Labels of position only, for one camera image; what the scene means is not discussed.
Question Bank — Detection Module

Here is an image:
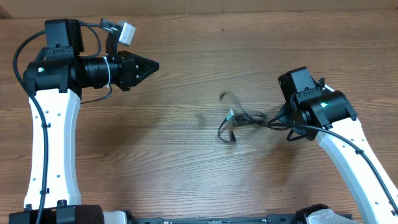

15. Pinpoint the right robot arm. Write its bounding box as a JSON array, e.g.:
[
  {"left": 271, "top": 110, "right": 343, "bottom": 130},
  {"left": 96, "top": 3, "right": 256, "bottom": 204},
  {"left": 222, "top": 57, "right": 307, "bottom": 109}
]
[{"left": 270, "top": 67, "right": 397, "bottom": 223}]

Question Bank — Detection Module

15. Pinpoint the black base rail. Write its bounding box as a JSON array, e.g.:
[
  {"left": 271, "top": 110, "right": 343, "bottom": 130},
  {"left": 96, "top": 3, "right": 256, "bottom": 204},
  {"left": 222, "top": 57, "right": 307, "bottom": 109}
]
[{"left": 124, "top": 203, "right": 354, "bottom": 224}]

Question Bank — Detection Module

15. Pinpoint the black usb cable bundle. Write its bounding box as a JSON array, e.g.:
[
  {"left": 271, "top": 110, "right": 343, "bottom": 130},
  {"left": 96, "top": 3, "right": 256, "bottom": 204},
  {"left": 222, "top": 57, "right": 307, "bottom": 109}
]
[{"left": 216, "top": 90, "right": 280, "bottom": 144}]

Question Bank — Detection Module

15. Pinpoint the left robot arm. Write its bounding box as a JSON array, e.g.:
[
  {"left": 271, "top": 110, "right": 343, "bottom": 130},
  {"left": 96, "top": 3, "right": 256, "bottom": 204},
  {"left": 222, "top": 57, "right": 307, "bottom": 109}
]
[{"left": 9, "top": 19, "right": 159, "bottom": 223}]

